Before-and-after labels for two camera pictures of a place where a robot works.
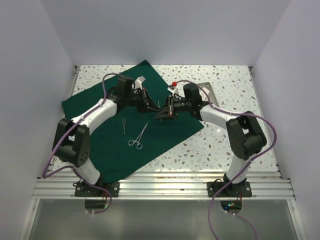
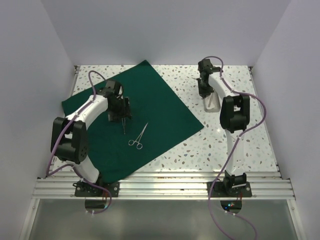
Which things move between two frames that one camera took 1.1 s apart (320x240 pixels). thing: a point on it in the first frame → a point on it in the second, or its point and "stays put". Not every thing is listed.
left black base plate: x=84 y=189 stays put
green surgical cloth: x=125 y=142 stays put
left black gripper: x=143 y=108 → x=124 y=112
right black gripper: x=166 y=111 → x=202 y=93
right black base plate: x=242 y=189 stays put
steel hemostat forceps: x=139 y=146 stays put
